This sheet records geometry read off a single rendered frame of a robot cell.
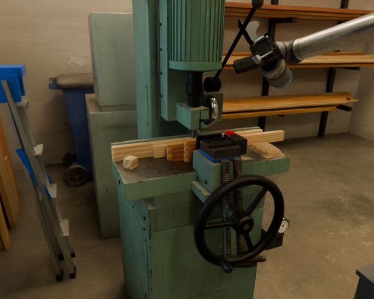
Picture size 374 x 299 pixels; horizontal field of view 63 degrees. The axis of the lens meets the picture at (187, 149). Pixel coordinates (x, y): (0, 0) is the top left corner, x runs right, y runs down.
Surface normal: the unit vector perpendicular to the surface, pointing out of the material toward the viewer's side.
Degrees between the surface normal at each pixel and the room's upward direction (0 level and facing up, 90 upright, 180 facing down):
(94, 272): 0
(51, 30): 90
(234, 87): 90
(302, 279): 0
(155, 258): 90
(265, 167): 90
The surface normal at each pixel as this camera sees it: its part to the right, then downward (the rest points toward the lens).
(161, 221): 0.39, 0.33
